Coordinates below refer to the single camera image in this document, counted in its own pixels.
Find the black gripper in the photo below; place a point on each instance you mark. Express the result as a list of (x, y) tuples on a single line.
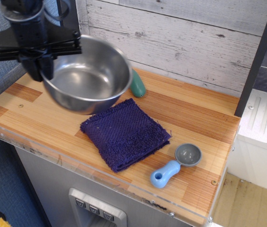
[(33, 37)]

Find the metal bowl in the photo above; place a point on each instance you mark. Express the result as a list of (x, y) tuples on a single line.
[(92, 81)]

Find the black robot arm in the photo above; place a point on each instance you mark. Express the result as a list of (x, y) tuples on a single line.
[(28, 8)]

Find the green oval toy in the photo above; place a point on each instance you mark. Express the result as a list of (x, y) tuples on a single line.
[(137, 86)]

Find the purple folded towel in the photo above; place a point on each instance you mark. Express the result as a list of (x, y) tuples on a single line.
[(124, 135)]

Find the silver dispenser button panel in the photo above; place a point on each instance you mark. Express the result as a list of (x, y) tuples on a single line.
[(92, 212)]

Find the blue grey measuring scoop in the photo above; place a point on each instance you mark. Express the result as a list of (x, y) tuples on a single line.
[(187, 155)]

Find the white ribbed appliance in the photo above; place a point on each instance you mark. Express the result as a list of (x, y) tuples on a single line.
[(248, 159)]

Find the dark grey left post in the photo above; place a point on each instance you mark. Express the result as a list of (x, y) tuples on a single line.
[(71, 20)]

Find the dark grey post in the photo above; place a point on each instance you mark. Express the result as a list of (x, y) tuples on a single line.
[(250, 81), (71, 20)]

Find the dark grey right post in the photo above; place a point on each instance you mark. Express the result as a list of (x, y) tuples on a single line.
[(250, 81)]

